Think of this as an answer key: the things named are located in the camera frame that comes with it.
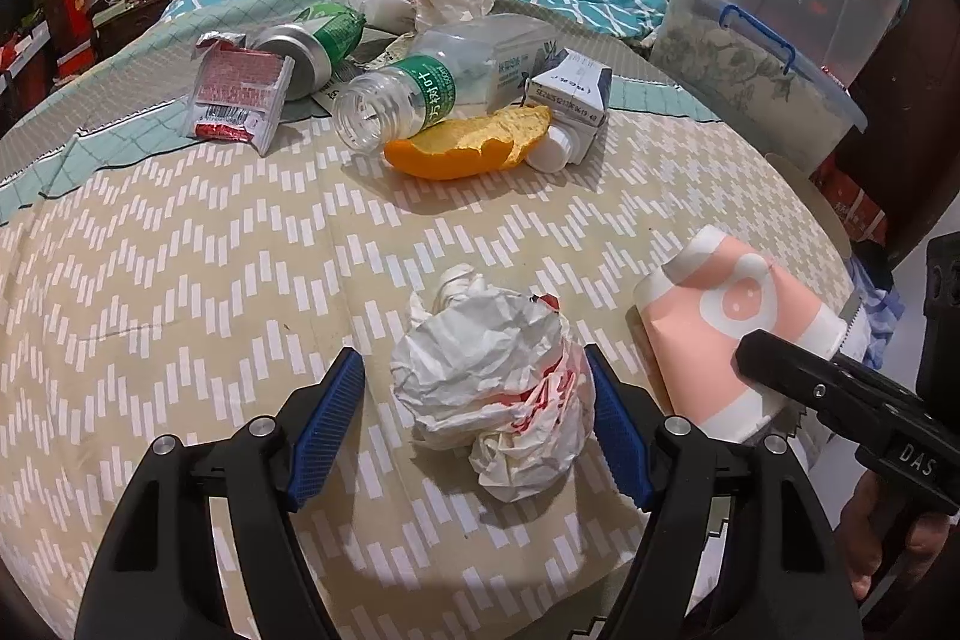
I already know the pink white paper cup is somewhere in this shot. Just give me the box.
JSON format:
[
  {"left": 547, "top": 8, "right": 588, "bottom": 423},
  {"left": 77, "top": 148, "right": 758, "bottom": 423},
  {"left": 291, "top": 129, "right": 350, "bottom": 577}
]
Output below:
[{"left": 633, "top": 226, "right": 846, "bottom": 442}]

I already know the white paper ball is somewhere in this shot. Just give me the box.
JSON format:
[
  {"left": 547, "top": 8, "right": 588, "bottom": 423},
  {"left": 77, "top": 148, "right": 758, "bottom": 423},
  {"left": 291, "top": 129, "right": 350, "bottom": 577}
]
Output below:
[{"left": 391, "top": 265, "right": 596, "bottom": 503}]

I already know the small white milk carton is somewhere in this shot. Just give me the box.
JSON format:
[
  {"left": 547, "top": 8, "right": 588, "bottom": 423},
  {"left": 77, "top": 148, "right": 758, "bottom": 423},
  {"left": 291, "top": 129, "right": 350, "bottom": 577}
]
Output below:
[{"left": 524, "top": 49, "right": 613, "bottom": 174}]

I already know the red white snack wrapper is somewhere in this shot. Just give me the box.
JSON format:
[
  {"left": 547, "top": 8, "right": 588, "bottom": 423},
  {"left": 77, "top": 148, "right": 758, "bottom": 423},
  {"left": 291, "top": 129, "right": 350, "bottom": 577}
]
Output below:
[{"left": 184, "top": 31, "right": 295, "bottom": 156}]

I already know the orange peel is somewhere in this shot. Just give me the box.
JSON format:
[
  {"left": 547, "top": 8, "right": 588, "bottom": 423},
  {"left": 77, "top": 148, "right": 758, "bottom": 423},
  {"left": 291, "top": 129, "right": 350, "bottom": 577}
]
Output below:
[{"left": 384, "top": 106, "right": 551, "bottom": 182}]

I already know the clear bottle green label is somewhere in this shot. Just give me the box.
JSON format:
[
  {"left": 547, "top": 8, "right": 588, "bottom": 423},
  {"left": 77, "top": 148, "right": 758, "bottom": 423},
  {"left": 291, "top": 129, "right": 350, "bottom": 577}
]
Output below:
[{"left": 332, "top": 26, "right": 542, "bottom": 153}]

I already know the green soda can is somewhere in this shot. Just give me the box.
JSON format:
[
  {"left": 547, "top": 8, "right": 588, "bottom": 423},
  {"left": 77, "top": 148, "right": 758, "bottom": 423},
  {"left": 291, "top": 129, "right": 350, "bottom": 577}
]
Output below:
[{"left": 252, "top": 2, "right": 364, "bottom": 101}]

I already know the beige round trash bin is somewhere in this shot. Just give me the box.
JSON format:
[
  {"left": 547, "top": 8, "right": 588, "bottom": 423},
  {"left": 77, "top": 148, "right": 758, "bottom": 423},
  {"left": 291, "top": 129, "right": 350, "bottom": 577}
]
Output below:
[{"left": 765, "top": 152, "right": 853, "bottom": 262}]

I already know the person's right hand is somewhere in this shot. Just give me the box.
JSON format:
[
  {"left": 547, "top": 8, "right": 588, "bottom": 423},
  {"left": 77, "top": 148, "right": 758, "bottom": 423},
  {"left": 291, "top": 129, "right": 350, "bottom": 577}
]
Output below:
[{"left": 835, "top": 471, "right": 952, "bottom": 601}]

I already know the blue clothes pile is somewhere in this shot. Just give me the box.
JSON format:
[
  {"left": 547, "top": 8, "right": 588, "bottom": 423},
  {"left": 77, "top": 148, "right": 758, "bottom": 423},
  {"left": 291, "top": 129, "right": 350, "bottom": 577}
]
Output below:
[{"left": 846, "top": 255, "right": 905, "bottom": 370}]

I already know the orange red package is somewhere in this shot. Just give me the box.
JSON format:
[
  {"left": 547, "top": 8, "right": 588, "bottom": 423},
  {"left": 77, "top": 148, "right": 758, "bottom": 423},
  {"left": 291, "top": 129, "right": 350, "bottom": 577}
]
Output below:
[{"left": 811, "top": 154, "right": 889, "bottom": 245}]

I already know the beige zigzag bedsheet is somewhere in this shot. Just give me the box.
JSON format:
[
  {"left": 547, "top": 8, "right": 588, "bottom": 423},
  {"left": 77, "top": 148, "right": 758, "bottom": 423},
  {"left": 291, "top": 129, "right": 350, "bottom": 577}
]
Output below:
[{"left": 2, "top": 113, "right": 851, "bottom": 638}]

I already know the grey teal quilted cover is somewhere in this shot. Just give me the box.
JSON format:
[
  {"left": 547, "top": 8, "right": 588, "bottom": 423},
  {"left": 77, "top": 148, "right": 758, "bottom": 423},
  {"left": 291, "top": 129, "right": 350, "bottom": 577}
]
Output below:
[{"left": 2, "top": 0, "right": 718, "bottom": 221}]

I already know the flat white card packet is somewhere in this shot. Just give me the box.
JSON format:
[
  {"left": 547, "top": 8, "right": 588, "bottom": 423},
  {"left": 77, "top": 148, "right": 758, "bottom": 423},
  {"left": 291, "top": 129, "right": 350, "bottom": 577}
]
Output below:
[{"left": 311, "top": 28, "right": 416, "bottom": 113}]

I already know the storage box blue handle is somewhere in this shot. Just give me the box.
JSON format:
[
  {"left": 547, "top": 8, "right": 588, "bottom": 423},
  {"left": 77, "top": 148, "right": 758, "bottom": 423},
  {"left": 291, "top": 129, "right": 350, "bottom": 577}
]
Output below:
[{"left": 649, "top": 0, "right": 867, "bottom": 175}]

